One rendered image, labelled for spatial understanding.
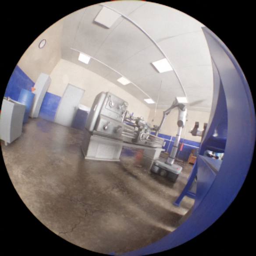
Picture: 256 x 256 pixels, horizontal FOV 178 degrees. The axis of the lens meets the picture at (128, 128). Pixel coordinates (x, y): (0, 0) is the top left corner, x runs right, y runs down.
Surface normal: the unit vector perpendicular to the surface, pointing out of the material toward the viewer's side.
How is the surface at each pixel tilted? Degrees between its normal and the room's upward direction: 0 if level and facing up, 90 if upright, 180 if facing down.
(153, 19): 180
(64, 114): 90
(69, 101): 90
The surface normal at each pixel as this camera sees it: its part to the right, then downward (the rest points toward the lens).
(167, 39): -0.30, 0.95
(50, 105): 0.62, 0.15
